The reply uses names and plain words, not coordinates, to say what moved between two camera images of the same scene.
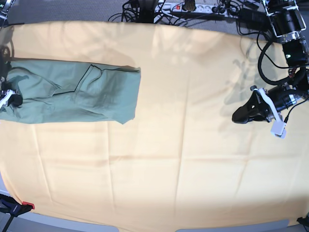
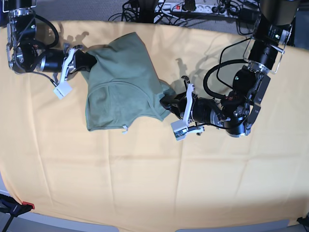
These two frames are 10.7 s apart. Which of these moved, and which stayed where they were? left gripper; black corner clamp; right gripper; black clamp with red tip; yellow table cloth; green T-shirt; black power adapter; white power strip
Moved: left gripper; right gripper; green T-shirt
Stayed: black corner clamp; white power strip; black clamp with red tip; black power adapter; yellow table cloth
